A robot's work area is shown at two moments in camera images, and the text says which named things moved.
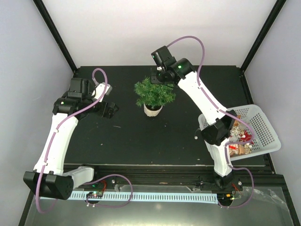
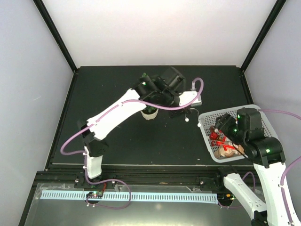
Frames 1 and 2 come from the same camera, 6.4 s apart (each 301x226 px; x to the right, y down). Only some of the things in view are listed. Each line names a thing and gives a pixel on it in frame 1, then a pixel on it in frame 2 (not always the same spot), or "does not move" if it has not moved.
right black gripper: [154, 79] → [223, 122]
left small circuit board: [95, 194] does not move
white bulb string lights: [195, 137] → [187, 119]
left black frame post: [56, 34] does not move
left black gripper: [109, 112] → [173, 114]
